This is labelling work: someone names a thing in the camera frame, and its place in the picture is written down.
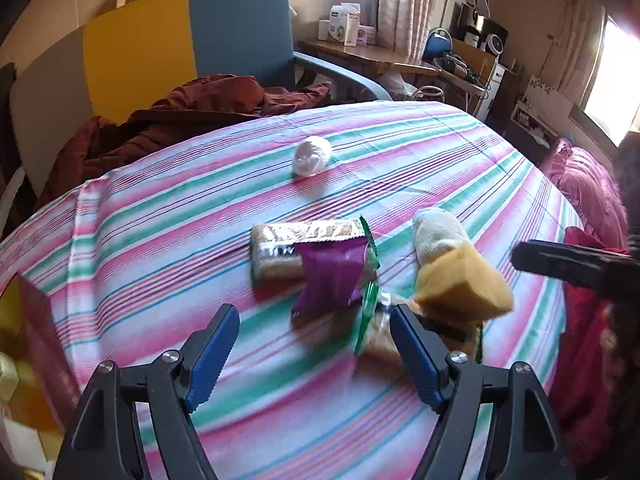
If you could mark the white ball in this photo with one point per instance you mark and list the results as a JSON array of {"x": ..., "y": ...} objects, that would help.
[{"x": 311, "y": 156}]

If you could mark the dark red blanket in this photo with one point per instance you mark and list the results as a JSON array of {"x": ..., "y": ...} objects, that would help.
[{"x": 200, "y": 106}]

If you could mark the grey yellow blue armchair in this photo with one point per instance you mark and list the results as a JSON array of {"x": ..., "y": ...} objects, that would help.
[{"x": 129, "y": 58}]

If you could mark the purple snack packet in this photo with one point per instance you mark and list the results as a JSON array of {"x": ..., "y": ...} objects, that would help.
[{"x": 332, "y": 271}]

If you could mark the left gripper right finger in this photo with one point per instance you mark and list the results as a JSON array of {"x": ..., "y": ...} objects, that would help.
[{"x": 524, "y": 440}]

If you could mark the gold rectangular tray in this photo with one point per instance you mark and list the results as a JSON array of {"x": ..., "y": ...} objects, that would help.
[{"x": 38, "y": 391}]

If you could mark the blue round container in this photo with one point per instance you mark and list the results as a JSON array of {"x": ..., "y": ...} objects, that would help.
[{"x": 438, "y": 42}]

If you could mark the wooden side desk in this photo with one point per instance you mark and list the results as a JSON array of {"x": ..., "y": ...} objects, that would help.
[{"x": 375, "y": 60}]

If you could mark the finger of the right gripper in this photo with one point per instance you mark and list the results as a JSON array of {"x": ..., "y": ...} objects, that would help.
[{"x": 611, "y": 276}]

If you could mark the yellow sponge with sock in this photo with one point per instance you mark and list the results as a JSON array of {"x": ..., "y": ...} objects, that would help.
[{"x": 455, "y": 282}]

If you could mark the striped pink green tablecloth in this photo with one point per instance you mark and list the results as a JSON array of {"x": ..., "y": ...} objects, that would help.
[{"x": 135, "y": 261}]

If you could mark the green biscuit packet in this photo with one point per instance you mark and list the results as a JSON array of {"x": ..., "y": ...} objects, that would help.
[{"x": 276, "y": 248}]

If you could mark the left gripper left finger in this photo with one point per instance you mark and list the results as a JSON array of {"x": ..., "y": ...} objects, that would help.
[{"x": 104, "y": 441}]

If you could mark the white boxes on desk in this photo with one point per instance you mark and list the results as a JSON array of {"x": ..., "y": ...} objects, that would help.
[{"x": 343, "y": 27}]

